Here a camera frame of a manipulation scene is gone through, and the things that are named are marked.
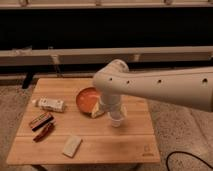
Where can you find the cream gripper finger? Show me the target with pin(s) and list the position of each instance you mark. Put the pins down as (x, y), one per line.
(97, 111)

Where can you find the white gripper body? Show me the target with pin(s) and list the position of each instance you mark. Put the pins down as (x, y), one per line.
(111, 103)

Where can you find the white sponge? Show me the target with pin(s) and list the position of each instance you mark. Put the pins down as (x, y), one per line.
(71, 145)

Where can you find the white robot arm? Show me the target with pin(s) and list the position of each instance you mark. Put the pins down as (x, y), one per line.
(188, 87)

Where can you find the white ceramic cup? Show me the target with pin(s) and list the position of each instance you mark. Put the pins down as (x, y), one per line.
(116, 122)

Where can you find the orange bowl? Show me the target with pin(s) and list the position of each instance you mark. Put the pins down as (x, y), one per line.
(86, 100)

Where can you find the white tube package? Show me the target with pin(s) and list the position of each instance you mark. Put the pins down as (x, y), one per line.
(54, 105)

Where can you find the wooden table board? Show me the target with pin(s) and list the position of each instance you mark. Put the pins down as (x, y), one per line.
(133, 142)

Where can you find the brown candy bar box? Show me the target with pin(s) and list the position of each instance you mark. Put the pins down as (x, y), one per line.
(40, 121)

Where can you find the long metal rail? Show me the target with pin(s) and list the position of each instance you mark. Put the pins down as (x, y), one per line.
(27, 57)

